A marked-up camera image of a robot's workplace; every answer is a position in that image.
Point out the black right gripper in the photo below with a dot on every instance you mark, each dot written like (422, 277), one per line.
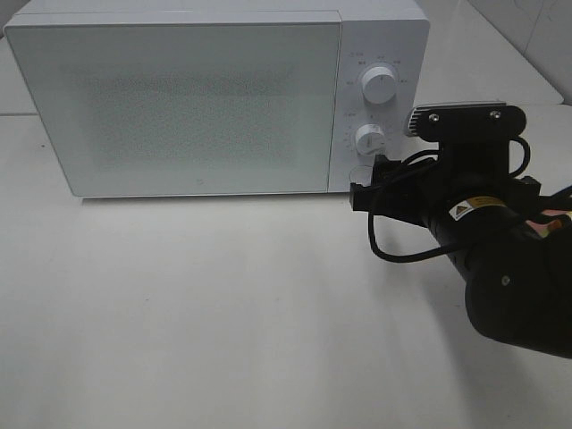
(456, 183)

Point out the white adjacent table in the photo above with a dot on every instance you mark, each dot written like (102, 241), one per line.
(468, 60)

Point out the white microwave knob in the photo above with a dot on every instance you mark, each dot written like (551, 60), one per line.
(379, 84)
(370, 140)

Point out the white microwave door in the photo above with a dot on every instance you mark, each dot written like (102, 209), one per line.
(142, 111)

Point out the white microwave oven body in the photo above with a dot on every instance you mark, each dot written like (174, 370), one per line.
(372, 33)

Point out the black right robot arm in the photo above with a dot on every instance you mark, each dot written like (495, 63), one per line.
(510, 244)

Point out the white lower microwave knob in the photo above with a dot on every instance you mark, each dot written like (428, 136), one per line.
(370, 140)

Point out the white upper microwave knob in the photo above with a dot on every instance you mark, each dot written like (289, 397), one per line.
(379, 84)

